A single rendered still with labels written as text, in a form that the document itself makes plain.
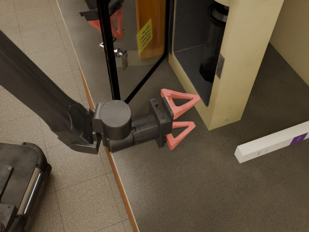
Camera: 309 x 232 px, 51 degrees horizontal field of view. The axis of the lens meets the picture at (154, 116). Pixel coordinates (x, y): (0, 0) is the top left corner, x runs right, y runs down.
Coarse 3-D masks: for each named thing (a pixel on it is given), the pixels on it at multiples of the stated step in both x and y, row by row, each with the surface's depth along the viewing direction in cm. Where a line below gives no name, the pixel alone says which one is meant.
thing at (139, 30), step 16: (112, 0) 69; (128, 0) 75; (144, 0) 81; (160, 0) 89; (112, 16) 72; (128, 16) 78; (144, 16) 85; (160, 16) 94; (112, 32) 74; (128, 32) 81; (144, 32) 89; (160, 32) 99; (128, 48) 85; (144, 48) 93; (160, 48) 104; (128, 64) 89; (144, 64) 98; (128, 80) 93; (112, 96) 89
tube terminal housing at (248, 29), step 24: (240, 0) 63; (264, 0) 65; (240, 24) 68; (264, 24) 71; (240, 48) 74; (264, 48) 77; (240, 72) 81; (216, 96) 86; (240, 96) 90; (216, 120) 96
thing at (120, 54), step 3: (120, 51) 81; (123, 51) 80; (126, 51) 81; (117, 54) 81; (120, 54) 81; (123, 54) 80; (126, 54) 81; (123, 57) 80; (126, 57) 81; (123, 60) 82; (126, 60) 83; (123, 63) 82; (126, 63) 84; (123, 66) 83; (126, 66) 85; (123, 69) 84
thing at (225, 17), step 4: (216, 4) 85; (220, 4) 85; (212, 8) 85; (216, 8) 83; (220, 8) 83; (224, 8) 83; (228, 8) 83; (212, 12) 84; (216, 12) 83; (220, 12) 82; (224, 12) 82; (228, 12) 82; (216, 16) 83; (220, 16) 82; (224, 16) 82; (220, 20) 83; (224, 20) 82
